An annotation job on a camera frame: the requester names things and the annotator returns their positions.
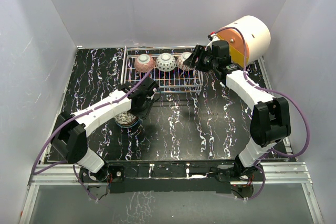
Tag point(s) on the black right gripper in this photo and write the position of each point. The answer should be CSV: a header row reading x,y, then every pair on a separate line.
x,y
199,52

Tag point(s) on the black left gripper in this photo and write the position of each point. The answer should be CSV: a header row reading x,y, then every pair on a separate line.
x,y
143,114

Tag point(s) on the pink floral bowl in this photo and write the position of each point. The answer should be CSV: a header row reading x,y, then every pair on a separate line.
x,y
144,63
125,119

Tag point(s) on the white wire dish rack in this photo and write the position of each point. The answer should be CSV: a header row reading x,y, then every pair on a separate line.
x,y
175,81

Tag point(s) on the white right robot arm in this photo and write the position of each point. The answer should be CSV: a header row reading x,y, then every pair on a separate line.
x,y
270,121

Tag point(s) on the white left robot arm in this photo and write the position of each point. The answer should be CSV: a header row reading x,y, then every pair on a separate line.
x,y
126,105

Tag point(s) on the white bowl red lattice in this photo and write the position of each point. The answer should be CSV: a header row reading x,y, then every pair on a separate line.
x,y
180,61

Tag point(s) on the white bowl brown diamonds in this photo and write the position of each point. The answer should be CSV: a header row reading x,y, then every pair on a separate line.
x,y
166,62

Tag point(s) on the round white mini drawer cabinet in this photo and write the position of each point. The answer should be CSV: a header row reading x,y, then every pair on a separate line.
x,y
248,38

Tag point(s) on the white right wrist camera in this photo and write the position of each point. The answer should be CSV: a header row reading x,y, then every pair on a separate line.
x,y
212,38

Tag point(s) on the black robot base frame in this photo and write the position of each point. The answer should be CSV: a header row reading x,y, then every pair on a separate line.
x,y
166,176

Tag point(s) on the aluminium rail frame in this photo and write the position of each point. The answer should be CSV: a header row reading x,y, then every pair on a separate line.
x,y
212,125

